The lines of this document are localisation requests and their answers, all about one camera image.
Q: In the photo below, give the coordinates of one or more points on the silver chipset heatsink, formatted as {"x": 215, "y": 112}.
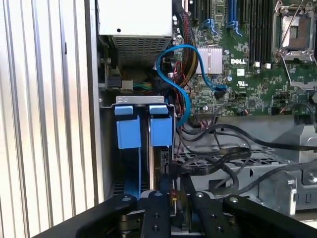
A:
{"x": 210, "y": 59}

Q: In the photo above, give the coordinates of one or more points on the perforated metal drive cage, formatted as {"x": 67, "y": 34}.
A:
{"x": 272, "y": 124}

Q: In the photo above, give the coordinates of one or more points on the thin locking lever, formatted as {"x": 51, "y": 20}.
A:
{"x": 292, "y": 24}

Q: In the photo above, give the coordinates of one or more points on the blue disk carrier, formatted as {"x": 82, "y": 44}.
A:
{"x": 127, "y": 132}

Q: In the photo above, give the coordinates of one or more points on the metal socket cover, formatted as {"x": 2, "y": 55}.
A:
{"x": 303, "y": 84}

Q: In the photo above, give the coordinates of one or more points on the silver power supply unit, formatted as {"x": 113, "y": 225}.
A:
{"x": 133, "y": 17}

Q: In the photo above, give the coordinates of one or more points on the hard disk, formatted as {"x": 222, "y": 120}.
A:
{"x": 161, "y": 131}

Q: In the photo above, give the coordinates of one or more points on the black open PC case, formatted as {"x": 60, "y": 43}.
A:
{"x": 94, "y": 74}

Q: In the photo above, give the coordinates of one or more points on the blue expansion slot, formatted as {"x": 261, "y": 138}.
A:
{"x": 234, "y": 15}

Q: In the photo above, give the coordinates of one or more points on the green Dell motherboard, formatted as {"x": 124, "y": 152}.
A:
{"x": 260, "y": 89}

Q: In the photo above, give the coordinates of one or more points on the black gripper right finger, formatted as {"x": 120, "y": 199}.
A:
{"x": 210, "y": 218}

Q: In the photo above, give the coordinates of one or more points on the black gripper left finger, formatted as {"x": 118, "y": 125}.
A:
{"x": 157, "y": 218}

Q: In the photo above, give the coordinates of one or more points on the CPU socket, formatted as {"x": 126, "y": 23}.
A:
{"x": 294, "y": 32}

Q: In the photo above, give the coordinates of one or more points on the black RAM slot bank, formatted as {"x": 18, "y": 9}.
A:
{"x": 260, "y": 29}

